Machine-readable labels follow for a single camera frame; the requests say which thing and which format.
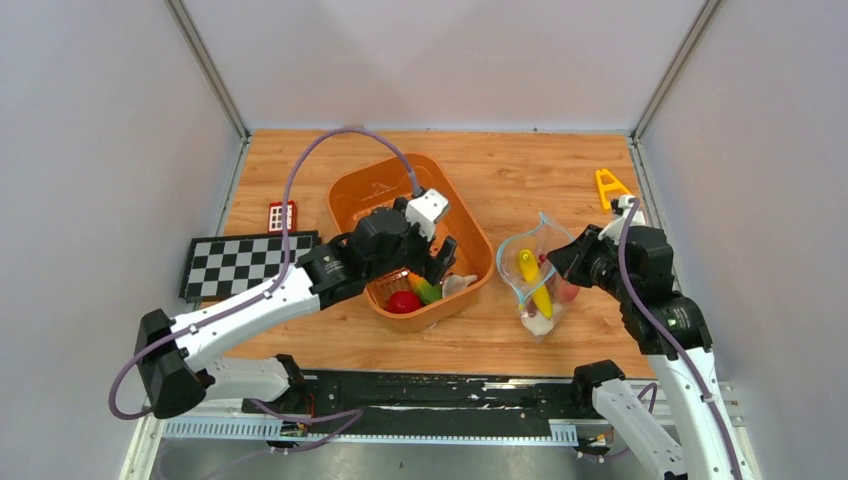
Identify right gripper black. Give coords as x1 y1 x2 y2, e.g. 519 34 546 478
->
546 223 633 302

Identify red toy apple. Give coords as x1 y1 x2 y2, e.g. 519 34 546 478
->
552 281 581 304

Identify red toy tomato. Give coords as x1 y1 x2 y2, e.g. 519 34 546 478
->
385 290 423 315

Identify clear zip top bag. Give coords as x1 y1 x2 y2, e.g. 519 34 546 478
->
496 213 577 342

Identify yellow toy banana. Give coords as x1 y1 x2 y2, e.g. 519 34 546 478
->
517 248 555 321

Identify purple toy grapes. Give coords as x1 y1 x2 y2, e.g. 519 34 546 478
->
519 254 558 319

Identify white toy mushroom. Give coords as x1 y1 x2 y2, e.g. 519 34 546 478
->
520 312 557 341
441 274 478 298

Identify orange plastic basket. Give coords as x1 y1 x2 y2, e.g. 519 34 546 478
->
327 154 495 333

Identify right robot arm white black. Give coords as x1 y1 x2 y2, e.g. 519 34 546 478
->
546 218 754 479

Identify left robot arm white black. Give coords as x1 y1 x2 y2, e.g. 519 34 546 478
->
132 193 457 419

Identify orange green toy mango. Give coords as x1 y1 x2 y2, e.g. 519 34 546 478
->
407 272 443 305

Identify yellow triangular plastic stand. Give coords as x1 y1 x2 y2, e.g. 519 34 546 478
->
594 168 632 213

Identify red white grid block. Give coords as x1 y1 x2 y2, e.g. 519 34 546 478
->
267 200 297 234

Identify black white checkerboard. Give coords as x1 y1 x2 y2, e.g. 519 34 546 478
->
178 233 283 303

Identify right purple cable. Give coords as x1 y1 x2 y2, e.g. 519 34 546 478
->
616 195 745 480

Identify purple cable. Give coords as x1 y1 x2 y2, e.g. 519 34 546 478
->
616 195 745 480
108 128 425 456

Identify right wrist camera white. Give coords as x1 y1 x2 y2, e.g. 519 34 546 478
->
599 194 647 244

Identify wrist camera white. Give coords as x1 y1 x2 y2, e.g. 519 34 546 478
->
599 194 647 244
405 189 450 241

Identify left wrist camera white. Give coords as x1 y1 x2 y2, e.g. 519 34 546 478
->
405 189 450 241

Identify black mounting base plate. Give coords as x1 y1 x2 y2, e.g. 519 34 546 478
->
268 370 604 437

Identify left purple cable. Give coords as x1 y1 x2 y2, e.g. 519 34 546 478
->
108 128 425 456

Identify white slotted cable duct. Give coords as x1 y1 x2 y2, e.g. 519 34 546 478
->
161 418 580 448

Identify right aluminium frame post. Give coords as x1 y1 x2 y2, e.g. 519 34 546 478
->
631 0 724 143

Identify aluminium frame post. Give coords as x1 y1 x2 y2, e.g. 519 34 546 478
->
164 0 251 143
631 0 724 143

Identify left aluminium frame post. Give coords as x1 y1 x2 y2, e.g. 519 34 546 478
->
164 0 251 143

